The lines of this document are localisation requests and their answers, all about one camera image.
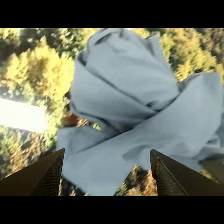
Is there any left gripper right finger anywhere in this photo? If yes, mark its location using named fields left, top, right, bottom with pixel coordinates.
left=150, top=149, right=224, bottom=197

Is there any light blue T-shirt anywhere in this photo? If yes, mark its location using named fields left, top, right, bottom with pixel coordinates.
left=55, top=27, right=224, bottom=197

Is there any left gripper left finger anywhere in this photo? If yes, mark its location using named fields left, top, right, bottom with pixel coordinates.
left=0, top=148, right=65, bottom=197

